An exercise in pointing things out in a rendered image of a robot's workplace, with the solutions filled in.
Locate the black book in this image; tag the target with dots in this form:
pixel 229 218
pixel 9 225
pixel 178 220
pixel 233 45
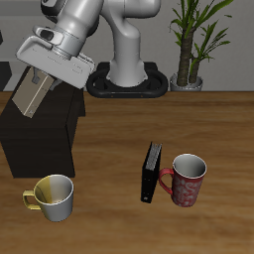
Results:
pixel 149 182

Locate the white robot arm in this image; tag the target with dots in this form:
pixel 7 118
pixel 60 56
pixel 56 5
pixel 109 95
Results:
pixel 127 49

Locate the yellow and white mug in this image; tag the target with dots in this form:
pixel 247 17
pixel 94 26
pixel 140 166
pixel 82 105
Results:
pixel 59 203

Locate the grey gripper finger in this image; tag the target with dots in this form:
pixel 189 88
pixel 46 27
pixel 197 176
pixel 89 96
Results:
pixel 35 77
pixel 55 84

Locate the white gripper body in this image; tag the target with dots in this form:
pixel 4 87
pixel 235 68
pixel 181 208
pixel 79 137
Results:
pixel 59 64

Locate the green pot plant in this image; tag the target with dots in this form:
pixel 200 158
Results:
pixel 186 49

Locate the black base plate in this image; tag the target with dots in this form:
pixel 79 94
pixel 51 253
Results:
pixel 155 86

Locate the yellow book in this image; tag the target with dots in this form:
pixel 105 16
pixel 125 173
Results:
pixel 29 96

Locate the dark brown desk caddy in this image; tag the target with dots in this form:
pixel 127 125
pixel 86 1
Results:
pixel 39 139

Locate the red patterned mug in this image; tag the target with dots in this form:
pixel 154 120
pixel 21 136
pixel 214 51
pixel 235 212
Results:
pixel 187 190

